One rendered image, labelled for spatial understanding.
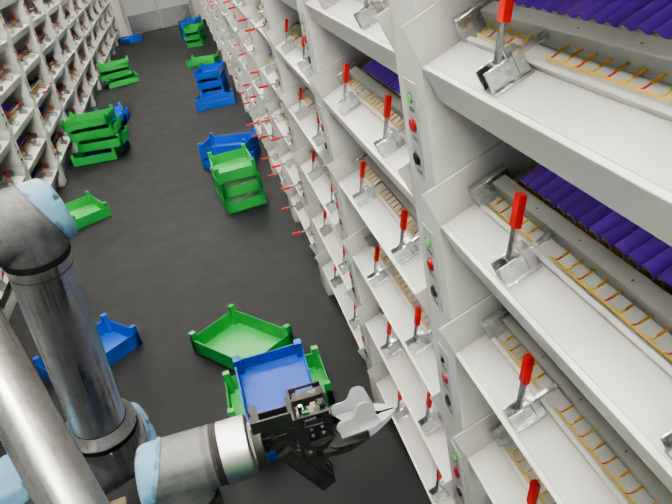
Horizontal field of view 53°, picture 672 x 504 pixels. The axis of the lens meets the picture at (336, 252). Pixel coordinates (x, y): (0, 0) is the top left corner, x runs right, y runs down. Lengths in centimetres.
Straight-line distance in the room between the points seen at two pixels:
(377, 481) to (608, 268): 122
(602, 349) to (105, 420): 108
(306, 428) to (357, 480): 82
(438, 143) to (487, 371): 30
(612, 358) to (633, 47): 24
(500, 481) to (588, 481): 29
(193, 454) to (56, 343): 43
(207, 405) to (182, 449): 115
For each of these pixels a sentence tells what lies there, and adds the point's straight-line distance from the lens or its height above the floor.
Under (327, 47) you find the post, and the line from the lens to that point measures 146.
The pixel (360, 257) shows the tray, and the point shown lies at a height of 53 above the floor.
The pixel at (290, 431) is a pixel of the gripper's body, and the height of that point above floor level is 63.
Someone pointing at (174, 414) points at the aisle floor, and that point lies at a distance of 215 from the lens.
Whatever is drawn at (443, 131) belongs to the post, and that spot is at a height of 103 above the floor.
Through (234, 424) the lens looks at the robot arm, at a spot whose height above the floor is 66.
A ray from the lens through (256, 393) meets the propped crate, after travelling 197.
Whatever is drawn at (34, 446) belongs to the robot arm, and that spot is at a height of 69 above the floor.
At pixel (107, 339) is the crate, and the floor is 0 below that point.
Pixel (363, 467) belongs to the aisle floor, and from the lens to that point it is 180.
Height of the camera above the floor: 129
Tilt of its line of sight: 28 degrees down
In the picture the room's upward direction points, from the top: 11 degrees counter-clockwise
